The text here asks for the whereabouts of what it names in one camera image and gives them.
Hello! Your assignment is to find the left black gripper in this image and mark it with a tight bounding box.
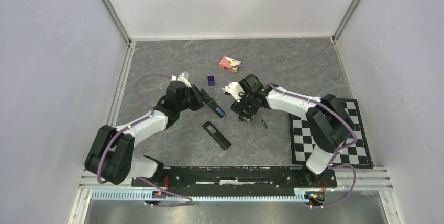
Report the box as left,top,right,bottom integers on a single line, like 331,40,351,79
177,84,214,112

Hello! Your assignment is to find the black remote control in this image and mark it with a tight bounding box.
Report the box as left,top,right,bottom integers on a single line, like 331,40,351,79
203,121,231,151
210,101,222,118

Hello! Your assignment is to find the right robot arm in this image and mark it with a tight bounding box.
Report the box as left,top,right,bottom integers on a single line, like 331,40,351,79
222,74,357,186

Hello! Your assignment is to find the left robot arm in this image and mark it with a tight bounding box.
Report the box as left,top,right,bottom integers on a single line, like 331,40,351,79
84,81,224,186

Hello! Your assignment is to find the purple toy block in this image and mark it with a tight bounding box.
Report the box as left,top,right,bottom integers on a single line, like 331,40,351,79
207,75,216,86

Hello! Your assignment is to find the red white small box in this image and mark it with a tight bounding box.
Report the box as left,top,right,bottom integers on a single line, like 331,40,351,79
218,56,241,73

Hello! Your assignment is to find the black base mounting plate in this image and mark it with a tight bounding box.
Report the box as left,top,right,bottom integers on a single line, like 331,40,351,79
150,166,338,197

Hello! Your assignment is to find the checkerboard calibration board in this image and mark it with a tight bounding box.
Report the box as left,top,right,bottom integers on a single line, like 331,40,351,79
288,96,374,170

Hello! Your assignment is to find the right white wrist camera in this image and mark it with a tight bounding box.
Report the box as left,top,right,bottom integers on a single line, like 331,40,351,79
222,82,245,102

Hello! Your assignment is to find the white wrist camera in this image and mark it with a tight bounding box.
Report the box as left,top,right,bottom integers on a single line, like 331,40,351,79
222,82,245,102
170,72,192,88

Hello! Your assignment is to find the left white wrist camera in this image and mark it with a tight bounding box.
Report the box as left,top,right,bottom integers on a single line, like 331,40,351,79
170,72,192,88

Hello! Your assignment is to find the left aluminium corner post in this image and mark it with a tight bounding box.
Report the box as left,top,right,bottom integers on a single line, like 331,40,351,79
101,0,132,45

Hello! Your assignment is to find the aluminium corner post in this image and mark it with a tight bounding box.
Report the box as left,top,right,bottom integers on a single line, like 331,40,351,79
101,0,132,45
331,0,361,45

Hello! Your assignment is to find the white slotted cable duct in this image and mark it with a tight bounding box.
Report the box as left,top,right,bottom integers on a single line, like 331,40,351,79
91,189,308,203

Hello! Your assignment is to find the right aluminium corner post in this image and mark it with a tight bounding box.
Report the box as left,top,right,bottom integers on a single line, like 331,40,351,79
331,0,361,45

